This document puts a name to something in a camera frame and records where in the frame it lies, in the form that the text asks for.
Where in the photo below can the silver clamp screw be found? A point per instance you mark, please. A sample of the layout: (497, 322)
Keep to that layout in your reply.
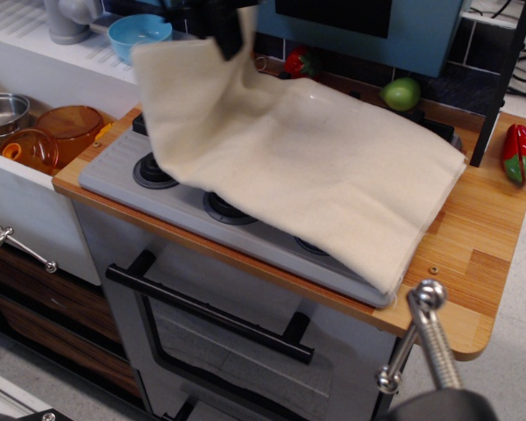
(424, 301)
(6, 237)

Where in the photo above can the silver clamp screw left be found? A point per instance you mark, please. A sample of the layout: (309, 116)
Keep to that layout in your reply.
(6, 237)

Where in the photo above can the orange plastic lid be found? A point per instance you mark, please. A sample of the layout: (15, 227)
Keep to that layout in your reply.
(33, 148)

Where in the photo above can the black stove knob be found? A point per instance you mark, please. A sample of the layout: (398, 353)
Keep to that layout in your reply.
(223, 212)
(149, 175)

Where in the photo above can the light blue plastic bowl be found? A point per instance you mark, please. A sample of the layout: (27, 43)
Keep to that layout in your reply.
(139, 29)

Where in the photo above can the orange plastic pot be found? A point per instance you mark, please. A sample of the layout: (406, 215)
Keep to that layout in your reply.
(74, 127)

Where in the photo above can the red toy strawberry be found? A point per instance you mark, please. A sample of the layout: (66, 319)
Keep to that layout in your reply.
(303, 62)

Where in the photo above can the cream cloth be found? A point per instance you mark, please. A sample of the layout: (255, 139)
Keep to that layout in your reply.
(360, 182)

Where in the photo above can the red toy pepper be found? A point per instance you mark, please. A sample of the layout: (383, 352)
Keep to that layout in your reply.
(514, 154)

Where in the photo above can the black oven door handle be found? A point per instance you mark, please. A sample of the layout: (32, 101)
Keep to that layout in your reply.
(288, 343)

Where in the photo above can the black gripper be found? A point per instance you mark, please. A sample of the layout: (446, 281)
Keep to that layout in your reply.
(218, 19)

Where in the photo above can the grey toy oven door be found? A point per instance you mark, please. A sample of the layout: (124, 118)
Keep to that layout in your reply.
(180, 358)

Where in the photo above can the silver metal pot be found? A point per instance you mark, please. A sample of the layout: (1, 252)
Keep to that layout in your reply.
(14, 114)

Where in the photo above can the black stove grate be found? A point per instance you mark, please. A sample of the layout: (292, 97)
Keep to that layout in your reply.
(139, 125)

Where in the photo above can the black middle stove knob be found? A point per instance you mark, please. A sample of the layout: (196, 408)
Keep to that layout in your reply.
(223, 212)

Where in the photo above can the grey toy stove top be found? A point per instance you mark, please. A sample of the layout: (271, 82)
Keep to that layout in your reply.
(111, 175)

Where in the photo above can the blue toy microwave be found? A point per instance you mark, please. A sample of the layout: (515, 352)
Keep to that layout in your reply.
(410, 35)

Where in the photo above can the white toy sink unit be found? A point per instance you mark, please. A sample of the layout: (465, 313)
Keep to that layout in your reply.
(61, 83)

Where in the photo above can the black metal stand post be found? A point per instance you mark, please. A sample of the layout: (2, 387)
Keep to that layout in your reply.
(516, 45)

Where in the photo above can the black left stove knob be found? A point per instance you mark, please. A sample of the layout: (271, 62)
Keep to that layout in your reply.
(149, 175)

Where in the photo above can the silver clamp screw right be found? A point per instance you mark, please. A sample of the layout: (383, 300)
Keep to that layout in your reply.
(424, 301)

